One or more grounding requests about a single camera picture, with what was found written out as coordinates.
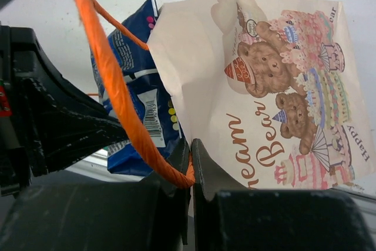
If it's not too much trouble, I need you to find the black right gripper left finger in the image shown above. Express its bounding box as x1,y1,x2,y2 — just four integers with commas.
0,138,192,251

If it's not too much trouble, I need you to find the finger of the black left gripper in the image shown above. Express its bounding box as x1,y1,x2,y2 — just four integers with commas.
11,27,127,176

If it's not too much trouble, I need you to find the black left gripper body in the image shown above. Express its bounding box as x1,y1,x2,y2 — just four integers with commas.
1,25,31,197

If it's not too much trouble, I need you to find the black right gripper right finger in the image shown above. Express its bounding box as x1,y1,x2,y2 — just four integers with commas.
191,139,375,250

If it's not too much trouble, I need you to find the blue snack bag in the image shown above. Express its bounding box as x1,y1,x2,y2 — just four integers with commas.
90,0,183,176

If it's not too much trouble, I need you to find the beige paper bag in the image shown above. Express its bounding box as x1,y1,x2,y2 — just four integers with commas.
63,0,376,190

